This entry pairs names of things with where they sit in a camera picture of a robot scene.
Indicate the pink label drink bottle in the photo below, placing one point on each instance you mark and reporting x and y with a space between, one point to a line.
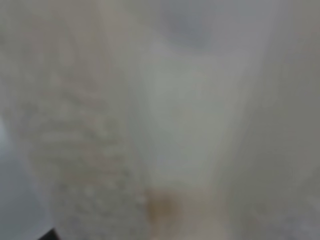
167 119

